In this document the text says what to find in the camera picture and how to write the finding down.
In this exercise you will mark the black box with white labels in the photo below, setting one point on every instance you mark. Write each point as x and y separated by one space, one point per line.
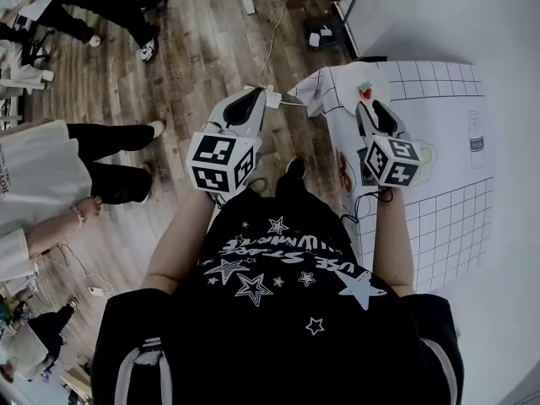
322 34

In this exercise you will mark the white round plate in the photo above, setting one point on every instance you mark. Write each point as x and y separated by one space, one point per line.
350 87

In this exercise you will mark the red strawberry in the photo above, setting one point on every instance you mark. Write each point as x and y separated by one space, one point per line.
365 91

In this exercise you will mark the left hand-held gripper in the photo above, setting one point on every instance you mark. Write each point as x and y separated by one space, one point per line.
221 163

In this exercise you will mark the white charger block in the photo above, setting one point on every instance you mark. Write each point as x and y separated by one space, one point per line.
274 96

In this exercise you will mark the person's black shoe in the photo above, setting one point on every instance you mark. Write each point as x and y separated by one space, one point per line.
296 169

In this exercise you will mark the person's right forearm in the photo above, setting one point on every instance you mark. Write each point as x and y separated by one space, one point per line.
392 243

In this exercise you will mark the person's black star shirt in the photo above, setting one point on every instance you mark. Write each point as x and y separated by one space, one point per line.
274 310

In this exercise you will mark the person's left forearm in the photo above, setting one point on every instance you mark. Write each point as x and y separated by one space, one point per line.
181 243

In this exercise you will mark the white grid-print table mat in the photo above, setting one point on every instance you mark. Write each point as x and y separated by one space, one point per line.
443 226

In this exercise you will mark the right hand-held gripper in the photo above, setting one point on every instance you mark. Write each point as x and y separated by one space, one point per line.
392 163

